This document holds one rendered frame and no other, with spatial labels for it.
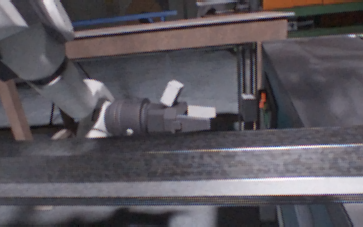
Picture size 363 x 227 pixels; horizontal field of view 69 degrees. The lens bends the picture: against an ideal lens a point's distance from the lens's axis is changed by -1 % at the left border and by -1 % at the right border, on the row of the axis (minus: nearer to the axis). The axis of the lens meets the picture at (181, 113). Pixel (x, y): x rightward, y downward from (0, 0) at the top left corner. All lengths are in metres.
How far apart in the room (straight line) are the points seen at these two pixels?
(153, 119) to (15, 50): 0.25
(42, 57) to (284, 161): 0.34
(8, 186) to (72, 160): 0.05
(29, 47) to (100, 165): 0.26
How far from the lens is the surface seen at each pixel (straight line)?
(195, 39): 1.01
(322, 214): 0.22
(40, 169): 0.20
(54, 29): 0.39
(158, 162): 0.17
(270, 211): 1.08
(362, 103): 0.33
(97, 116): 0.58
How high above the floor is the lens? 0.84
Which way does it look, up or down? 21 degrees down
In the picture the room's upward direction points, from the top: 6 degrees counter-clockwise
